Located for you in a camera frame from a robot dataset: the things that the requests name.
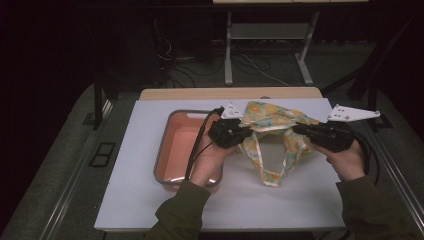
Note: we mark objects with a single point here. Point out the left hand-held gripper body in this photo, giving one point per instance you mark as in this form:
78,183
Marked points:
226,133

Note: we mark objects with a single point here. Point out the grey metal stand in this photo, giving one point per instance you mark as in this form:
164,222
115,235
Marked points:
266,30

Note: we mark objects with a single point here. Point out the aluminium floor rail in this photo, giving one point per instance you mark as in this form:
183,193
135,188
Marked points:
73,186
400,180

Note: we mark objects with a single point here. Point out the pink tray with grey rim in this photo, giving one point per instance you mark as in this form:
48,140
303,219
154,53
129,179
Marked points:
176,146

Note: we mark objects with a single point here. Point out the black frame post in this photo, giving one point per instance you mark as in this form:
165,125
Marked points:
97,103

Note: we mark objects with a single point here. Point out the black stand leg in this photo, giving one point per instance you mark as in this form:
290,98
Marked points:
375,100

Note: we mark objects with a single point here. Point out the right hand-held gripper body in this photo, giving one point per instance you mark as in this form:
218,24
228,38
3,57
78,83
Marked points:
336,136

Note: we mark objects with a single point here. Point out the person's left hand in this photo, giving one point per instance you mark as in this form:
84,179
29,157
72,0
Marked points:
208,165

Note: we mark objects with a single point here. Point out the floral yellow green cloth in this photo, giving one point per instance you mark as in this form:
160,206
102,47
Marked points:
266,116

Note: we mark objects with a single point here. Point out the person's right hand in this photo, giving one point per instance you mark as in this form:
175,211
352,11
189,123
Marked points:
348,163

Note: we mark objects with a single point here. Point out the white board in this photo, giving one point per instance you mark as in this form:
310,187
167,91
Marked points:
140,186

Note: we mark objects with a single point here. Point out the wooden table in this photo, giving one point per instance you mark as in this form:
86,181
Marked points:
230,93

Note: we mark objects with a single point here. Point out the black floor socket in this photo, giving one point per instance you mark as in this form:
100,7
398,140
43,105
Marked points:
102,154

